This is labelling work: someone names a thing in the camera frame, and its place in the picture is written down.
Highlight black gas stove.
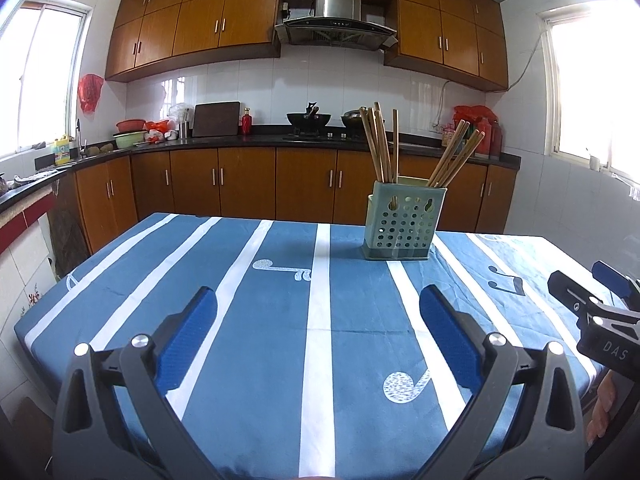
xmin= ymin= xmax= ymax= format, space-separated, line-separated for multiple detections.
xmin=282 ymin=130 xmax=366 ymax=142

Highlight blue striped tablecloth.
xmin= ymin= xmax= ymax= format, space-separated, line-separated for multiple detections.
xmin=14 ymin=212 xmax=640 ymax=480

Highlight white wall cable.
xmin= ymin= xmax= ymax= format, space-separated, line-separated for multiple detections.
xmin=437 ymin=35 xmax=546 ymax=126

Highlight brown cutting board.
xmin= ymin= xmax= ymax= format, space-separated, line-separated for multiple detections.
xmin=192 ymin=102 xmax=242 ymax=138

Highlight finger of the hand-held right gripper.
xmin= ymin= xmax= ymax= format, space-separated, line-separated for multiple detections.
xmin=547 ymin=270 xmax=609 ymax=325
xmin=591 ymin=260 xmax=640 ymax=306

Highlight green perforated utensil holder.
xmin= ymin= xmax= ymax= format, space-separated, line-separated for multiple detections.
xmin=362 ymin=176 xmax=448 ymax=262

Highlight person's right hand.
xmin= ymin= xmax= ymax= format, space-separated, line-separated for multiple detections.
xmin=585 ymin=371 xmax=622 ymax=446

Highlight orange oil bottle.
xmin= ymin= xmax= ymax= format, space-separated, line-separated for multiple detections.
xmin=475 ymin=119 xmax=493 ymax=157

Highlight black stone countertop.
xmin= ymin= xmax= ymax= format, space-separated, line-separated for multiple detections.
xmin=0 ymin=132 xmax=521 ymax=211

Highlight white framed window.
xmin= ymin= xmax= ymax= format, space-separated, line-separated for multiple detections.
xmin=537 ymin=0 xmax=640 ymax=176
xmin=0 ymin=0 xmax=96 ymax=161

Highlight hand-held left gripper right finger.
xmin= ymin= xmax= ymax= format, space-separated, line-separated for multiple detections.
xmin=415 ymin=284 xmax=586 ymax=480

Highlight green plastic basin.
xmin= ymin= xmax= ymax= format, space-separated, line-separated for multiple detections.
xmin=113 ymin=131 xmax=149 ymax=149

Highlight black wok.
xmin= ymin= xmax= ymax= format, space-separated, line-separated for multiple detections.
xmin=286 ymin=101 xmax=332 ymax=128

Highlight steel range hood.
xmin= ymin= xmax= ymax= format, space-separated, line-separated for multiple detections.
xmin=273 ymin=0 xmax=399 ymax=52

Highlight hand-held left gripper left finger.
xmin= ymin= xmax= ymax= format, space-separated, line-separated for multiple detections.
xmin=52 ymin=286 xmax=221 ymax=480

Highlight grey rag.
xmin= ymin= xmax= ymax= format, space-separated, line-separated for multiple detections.
xmin=12 ymin=170 xmax=61 ymax=183

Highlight wooden base cabinets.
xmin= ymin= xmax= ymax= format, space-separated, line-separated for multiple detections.
xmin=50 ymin=147 xmax=518 ymax=256

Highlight red plastic bag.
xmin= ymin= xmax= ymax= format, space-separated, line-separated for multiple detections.
xmin=144 ymin=120 xmax=171 ymax=143
xmin=77 ymin=73 xmax=105 ymax=114
xmin=454 ymin=105 xmax=501 ymax=123

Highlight wooden wall cabinet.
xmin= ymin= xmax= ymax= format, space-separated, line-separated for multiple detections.
xmin=384 ymin=0 xmax=510 ymax=92
xmin=105 ymin=0 xmax=282 ymax=83

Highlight bunch of wooden chopsticks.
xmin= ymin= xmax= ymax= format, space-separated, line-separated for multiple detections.
xmin=359 ymin=101 xmax=487 ymax=188

